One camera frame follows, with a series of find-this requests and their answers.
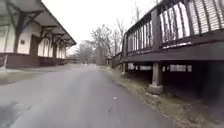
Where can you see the white building with brown canopy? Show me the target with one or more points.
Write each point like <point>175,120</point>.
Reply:
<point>30,40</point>

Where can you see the dark wooden raised deck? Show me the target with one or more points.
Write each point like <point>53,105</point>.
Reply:
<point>173,36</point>

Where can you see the grey asphalt path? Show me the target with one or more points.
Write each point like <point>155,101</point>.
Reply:
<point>76,100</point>

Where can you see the pale paved strip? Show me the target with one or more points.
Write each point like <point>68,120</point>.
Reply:
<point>20,74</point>

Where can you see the leaf-strewn dirt strip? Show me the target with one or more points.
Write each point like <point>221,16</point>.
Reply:
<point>173,106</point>

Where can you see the row of bare trees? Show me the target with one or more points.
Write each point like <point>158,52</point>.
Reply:
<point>100,43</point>

